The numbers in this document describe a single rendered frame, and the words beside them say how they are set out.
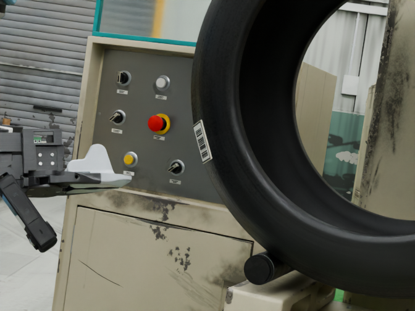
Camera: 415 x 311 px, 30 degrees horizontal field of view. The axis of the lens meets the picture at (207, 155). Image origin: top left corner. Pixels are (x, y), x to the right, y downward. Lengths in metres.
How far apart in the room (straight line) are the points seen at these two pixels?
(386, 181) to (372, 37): 9.23
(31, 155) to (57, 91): 9.73
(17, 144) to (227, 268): 0.85
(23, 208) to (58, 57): 9.78
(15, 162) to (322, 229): 0.42
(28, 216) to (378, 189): 0.68
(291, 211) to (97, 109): 1.01
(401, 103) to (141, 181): 0.75
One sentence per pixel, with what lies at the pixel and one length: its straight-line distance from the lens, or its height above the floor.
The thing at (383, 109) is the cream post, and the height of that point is 1.17.
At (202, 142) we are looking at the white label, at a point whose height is 1.07.
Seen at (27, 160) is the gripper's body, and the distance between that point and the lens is 1.05.
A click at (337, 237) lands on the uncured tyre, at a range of 1.07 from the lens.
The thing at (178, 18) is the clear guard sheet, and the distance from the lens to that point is 1.90.
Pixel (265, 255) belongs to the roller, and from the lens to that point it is 1.15.
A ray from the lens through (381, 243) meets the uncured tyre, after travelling 1.05.
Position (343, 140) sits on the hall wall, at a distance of 10.48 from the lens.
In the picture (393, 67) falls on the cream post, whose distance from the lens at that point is 1.47.
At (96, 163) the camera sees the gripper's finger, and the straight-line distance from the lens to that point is 1.08.
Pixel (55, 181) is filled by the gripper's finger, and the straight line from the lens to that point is 1.04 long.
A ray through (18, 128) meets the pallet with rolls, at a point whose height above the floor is 0.68.
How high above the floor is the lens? 1.11
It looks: 3 degrees down
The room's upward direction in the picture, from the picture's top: 8 degrees clockwise
